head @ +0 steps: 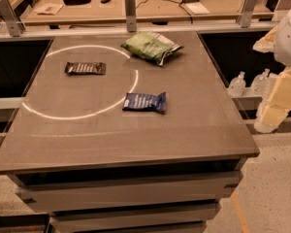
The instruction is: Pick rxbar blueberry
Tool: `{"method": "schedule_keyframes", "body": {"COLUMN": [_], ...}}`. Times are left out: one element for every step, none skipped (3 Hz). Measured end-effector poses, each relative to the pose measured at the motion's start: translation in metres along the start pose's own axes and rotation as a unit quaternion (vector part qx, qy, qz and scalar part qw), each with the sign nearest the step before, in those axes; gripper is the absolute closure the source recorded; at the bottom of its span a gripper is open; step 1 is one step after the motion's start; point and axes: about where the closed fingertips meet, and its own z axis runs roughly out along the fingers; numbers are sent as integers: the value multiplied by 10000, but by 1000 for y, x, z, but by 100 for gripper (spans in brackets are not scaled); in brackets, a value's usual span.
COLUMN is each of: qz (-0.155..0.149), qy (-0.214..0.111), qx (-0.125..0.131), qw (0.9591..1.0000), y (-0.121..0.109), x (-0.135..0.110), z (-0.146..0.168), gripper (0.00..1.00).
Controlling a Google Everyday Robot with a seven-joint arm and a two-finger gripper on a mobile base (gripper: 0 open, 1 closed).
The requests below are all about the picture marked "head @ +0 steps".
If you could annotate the grey metal bracket middle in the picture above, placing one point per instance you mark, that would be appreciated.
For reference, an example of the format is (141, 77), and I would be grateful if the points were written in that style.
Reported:
(130, 12)

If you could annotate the dark brown snack bar wrapper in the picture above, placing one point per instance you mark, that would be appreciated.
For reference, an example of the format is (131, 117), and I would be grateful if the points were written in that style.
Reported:
(85, 68)

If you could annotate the blue rxbar blueberry wrapper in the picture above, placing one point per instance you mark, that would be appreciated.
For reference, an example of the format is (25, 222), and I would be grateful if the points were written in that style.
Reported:
(145, 102)

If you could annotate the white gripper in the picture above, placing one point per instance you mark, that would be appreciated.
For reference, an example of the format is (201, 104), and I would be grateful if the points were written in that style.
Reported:
(288, 39)

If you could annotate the grey metal bracket right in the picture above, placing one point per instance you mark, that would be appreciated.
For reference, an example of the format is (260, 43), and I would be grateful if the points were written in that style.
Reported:
(245, 17)

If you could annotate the grey drawer cabinet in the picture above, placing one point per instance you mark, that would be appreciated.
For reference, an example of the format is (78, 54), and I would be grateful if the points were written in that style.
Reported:
(159, 198)

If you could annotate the small black device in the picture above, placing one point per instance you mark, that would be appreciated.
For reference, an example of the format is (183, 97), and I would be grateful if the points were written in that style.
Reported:
(105, 1)

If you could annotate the grey metal bracket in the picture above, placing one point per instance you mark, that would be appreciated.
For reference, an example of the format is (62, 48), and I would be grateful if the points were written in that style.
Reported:
(130, 12)
(245, 17)
(13, 22)

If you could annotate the green chip bag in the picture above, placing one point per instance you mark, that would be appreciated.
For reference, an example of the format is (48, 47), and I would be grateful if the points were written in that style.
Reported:
(151, 46)

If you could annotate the clear plastic bottle right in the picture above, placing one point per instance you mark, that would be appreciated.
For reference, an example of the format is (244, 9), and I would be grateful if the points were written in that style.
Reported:
(259, 81)

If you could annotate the white card on desk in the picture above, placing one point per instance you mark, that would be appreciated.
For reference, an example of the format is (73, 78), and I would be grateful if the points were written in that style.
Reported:
(49, 9)

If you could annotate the black cloth bundle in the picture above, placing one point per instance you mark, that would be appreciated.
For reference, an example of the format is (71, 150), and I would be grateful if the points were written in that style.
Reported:
(76, 2)

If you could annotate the white paper sheet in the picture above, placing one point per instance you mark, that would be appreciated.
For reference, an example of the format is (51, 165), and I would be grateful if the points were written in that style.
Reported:
(197, 8)

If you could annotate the grey metal bracket left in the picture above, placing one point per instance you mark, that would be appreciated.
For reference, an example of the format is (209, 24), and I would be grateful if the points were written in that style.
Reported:
(13, 22)

